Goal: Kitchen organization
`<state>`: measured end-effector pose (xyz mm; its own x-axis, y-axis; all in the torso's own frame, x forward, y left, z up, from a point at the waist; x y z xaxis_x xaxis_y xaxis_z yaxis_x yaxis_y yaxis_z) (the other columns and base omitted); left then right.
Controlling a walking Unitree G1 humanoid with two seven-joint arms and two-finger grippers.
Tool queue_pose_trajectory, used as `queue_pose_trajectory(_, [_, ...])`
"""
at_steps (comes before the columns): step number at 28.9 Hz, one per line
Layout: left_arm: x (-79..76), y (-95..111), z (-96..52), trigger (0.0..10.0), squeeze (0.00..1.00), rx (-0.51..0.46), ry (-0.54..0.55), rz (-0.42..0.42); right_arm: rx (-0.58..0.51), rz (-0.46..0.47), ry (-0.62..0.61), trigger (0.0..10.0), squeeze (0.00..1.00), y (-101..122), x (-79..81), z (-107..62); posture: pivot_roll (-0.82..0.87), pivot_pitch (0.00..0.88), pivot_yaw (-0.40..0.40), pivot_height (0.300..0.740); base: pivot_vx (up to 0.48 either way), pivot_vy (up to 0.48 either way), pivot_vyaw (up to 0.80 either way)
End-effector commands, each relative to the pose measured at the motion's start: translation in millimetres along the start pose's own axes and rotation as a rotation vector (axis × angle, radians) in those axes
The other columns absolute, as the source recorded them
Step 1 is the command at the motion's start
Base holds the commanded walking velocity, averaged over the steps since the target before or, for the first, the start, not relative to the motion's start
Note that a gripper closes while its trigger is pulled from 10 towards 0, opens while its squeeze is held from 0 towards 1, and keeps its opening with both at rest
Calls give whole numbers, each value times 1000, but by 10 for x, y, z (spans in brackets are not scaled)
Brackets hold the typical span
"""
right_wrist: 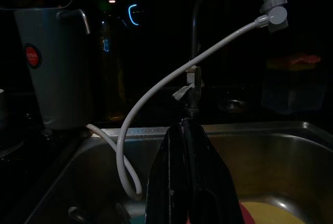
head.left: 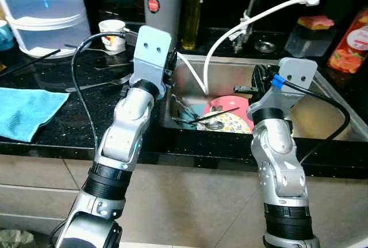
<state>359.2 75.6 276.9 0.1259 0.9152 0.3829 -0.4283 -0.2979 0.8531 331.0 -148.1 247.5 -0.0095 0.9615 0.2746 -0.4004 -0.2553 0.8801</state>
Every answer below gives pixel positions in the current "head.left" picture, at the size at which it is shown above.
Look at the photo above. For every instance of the black chopstick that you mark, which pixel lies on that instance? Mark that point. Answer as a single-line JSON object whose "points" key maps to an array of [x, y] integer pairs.
{"points": [[215, 114]]}

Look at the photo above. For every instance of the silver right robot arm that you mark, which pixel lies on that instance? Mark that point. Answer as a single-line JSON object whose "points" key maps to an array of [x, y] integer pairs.
{"points": [[282, 156]]}

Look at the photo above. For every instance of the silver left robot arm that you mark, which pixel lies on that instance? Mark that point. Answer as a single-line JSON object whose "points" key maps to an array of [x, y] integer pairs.
{"points": [[123, 138]]}

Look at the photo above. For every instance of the pink plate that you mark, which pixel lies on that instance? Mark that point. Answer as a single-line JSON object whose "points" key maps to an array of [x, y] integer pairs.
{"points": [[230, 103]]}

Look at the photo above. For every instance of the steel tongs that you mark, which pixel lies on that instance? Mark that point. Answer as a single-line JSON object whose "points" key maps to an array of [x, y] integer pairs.
{"points": [[184, 105]]}

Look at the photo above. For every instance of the chrome faucet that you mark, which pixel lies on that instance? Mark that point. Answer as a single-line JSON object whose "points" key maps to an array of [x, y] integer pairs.
{"points": [[240, 41]]}

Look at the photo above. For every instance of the olive oil bottle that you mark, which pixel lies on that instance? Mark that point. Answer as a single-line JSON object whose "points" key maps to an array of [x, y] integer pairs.
{"points": [[191, 23]]}

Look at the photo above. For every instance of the blue plate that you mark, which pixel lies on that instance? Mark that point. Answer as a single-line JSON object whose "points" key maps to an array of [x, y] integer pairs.
{"points": [[195, 110]]}

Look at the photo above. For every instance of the floral print plate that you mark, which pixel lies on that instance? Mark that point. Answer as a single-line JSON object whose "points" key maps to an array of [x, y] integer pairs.
{"points": [[230, 124]]}

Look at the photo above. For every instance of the clear sponge holder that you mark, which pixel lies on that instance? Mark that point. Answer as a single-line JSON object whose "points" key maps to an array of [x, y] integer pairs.
{"points": [[307, 41]]}

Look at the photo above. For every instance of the grey thermos flask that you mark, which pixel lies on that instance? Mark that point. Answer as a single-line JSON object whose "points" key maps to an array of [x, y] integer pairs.
{"points": [[164, 0]]}

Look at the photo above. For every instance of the stainless steel sink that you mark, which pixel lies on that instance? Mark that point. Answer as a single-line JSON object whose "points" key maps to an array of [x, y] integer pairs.
{"points": [[322, 115]]}

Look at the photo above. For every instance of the white printed mug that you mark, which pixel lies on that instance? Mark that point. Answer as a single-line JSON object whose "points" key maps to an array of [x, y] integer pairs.
{"points": [[112, 27]]}

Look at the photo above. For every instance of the pink yellow sponge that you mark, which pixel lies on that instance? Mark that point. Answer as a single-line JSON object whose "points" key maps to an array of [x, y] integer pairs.
{"points": [[315, 22]]}

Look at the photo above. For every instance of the clear plastic container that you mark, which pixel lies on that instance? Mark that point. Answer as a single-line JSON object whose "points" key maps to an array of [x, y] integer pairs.
{"points": [[46, 18]]}

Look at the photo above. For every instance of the blue cloth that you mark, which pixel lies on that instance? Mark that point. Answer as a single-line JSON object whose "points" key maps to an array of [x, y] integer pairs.
{"points": [[29, 113]]}

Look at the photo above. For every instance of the blue cup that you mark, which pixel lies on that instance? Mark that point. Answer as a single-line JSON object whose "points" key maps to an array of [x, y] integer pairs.
{"points": [[6, 35]]}

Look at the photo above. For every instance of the crumpled plastic bag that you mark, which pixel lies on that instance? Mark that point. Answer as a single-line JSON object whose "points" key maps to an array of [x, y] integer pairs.
{"points": [[14, 239]]}

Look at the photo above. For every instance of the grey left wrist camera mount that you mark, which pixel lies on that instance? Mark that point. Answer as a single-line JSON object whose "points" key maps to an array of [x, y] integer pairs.
{"points": [[150, 52]]}

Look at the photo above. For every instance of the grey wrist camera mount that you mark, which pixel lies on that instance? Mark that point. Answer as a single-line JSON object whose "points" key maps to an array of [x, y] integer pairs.
{"points": [[150, 52], [296, 75]]}

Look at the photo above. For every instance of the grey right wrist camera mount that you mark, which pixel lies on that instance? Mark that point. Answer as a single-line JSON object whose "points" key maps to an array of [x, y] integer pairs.
{"points": [[296, 75]]}

